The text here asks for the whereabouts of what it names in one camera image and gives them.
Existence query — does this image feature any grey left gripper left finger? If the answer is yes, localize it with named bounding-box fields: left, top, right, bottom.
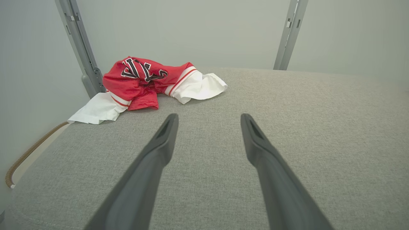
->
left=84, top=113, right=179, bottom=230

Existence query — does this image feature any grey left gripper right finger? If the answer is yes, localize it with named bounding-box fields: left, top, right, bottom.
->
left=241, top=113, right=335, bottom=230

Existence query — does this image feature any red white jersey shirt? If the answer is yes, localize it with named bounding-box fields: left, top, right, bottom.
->
left=68, top=56, right=228, bottom=125

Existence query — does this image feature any cream perforated laundry basket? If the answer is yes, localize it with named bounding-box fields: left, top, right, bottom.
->
left=5, top=121, right=70, bottom=189

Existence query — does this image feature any grey double partition post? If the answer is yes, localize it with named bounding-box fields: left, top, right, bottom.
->
left=273, top=0, right=309, bottom=71

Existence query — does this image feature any grey corner partition frame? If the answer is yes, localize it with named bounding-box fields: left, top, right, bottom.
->
left=54, top=0, right=106, bottom=99

